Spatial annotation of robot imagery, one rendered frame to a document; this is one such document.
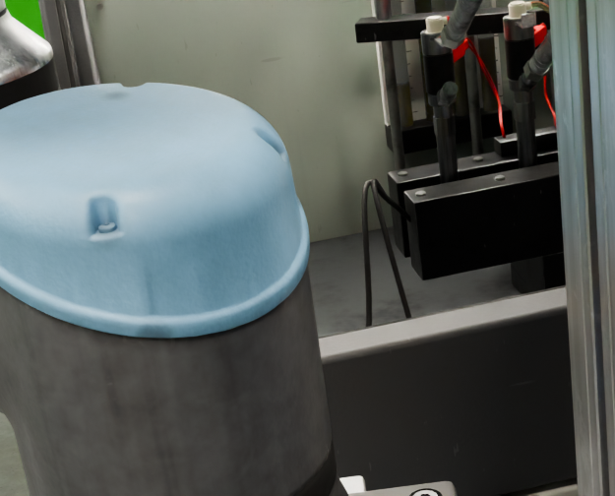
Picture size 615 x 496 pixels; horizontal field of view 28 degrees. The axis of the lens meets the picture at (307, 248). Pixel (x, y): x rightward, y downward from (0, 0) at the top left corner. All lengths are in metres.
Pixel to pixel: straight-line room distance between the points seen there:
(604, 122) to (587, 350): 0.07
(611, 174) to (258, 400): 0.20
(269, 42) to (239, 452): 1.03
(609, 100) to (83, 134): 0.23
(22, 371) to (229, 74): 1.02
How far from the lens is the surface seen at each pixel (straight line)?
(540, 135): 1.25
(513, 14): 1.18
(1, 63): 0.50
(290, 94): 1.43
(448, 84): 1.14
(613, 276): 0.26
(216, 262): 0.39
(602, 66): 0.24
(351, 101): 1.45
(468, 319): 0.98
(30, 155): 0.42
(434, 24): 1.15
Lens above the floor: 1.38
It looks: 22 degrees down
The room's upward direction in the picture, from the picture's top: 8 degrees counter-clockwise
